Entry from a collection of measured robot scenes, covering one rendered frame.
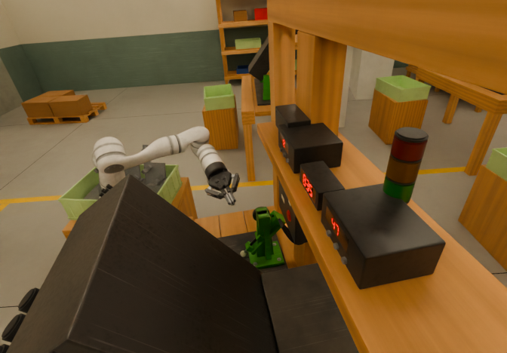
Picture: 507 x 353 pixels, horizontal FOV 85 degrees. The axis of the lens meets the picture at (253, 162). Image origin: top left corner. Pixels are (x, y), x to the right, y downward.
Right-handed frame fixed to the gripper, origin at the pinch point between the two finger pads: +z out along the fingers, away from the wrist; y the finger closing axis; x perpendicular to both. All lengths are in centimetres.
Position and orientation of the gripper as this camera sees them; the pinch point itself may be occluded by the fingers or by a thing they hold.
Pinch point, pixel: (230, 199)
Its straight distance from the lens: 89.5
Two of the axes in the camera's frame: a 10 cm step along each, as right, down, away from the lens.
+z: 4.3, 6.6, -6.1
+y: 8.8, -4.5, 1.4
